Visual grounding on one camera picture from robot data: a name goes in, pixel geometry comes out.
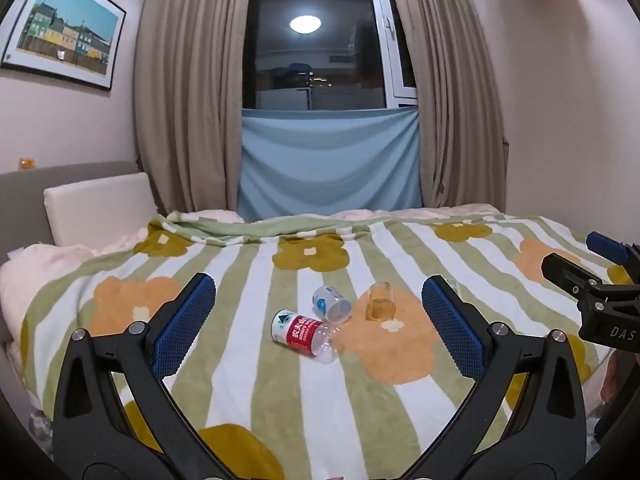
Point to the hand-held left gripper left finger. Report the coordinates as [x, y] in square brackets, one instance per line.
[186, 320]

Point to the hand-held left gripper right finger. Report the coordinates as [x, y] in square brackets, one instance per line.
[452, 325]

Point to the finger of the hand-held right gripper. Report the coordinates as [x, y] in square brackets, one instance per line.
[605, 247]
[565, 267]

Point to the clear amber glass cup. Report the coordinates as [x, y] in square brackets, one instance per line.
[381, 302]

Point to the small clear cup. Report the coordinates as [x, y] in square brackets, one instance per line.
[453, 286]

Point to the red label plastic bottle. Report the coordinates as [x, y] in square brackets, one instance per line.
[302, 335]

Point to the blue label plastic bottle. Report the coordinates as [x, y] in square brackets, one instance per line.
[331, 304]

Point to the white pillow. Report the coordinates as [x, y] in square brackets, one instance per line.
[95, 207]

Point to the striped floral blanket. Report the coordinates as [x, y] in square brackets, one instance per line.
[300, 410]

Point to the clear plastic item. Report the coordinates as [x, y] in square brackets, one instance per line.
[40, 430]

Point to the grey headboard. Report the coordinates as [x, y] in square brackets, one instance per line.
[25, 205]

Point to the light blue cloth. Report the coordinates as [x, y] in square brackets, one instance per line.
[327, 165]

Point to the beige curtain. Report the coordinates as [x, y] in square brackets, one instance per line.
[190, 90]
[450, 90]

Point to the small orange item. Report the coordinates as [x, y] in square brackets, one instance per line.
[27, 163]

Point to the window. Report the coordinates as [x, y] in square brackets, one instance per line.
[320, 60]

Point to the framed picture of houses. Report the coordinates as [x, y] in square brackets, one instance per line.
[67, 27]

